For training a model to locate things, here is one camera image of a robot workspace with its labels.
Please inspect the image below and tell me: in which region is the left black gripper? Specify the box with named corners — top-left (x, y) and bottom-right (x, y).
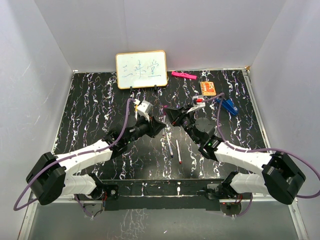
top-left (125, 112), bottom-right (165, 144)

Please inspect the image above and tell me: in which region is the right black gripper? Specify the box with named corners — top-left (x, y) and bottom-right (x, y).
top-left (164, 105), bottom-right (200, 145)

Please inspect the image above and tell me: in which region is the white pen blue tip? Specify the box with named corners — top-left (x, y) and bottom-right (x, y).
top-left (166, 135), bottom-right (174, 158)

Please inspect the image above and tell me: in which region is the white pen yellow tip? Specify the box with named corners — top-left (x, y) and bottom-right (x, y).
top-left (134, 104), bottom-right (138, 120)

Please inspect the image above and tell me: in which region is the white pen red tip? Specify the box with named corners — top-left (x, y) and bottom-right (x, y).
top-left (175, 139), bottom-right (182, 165)

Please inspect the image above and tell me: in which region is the white pen purple tip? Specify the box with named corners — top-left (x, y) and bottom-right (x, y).
top-left (162, 112), bottom-right (167, 136)

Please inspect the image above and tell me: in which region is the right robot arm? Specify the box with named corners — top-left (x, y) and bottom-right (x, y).
top-left (164, 106), bottom-right (306, 205)

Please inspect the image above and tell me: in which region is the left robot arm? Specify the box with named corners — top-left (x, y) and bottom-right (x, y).
top-left (26, 116), bottom-right (166, 206)

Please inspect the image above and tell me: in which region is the pink plastic clip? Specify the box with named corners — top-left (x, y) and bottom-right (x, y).
top-left (171, 71), bottom-right (197, 80)

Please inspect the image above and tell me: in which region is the orange card pack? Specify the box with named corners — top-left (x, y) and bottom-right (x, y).
top-left (200, 81), bottom-right (217, 97)

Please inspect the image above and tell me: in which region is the blue stapler tool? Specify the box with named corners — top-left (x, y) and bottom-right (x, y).
top-left (216, 96), bottom-right (239, 116)

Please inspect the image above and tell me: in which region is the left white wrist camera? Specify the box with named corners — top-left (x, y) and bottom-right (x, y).
top-left (137, 100), bottom-right (153, 120)

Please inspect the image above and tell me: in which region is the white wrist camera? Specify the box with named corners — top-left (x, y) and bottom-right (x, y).
top-left (137, 100), bottom-right (153, 120)
top-left (189, 95), bottom-right (206, 113)

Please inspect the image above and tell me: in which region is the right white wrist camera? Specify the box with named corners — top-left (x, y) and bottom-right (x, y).
top-left (189, 95), bottom-right (206, 113)

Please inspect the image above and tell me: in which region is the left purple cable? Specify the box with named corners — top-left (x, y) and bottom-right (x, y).
top-left (13, 97), bottom-right (138, 221)

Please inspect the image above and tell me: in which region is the purple cable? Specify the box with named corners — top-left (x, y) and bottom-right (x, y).
top-left (202, 92), bottom-right (320, 218)
top-left (13, 97), bottom-right (138, 221)

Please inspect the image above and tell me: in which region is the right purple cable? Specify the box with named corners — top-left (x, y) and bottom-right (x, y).
top-left (202, 92), bottom-right (320, 218)

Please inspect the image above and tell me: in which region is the small whiteboard with wooden frame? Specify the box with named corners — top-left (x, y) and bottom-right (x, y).
top-left (115, 50), bottom-right (168, 90)

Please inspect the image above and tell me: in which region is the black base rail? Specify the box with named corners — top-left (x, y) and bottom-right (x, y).
top-left (74, 178), bottom-right (253, 212)

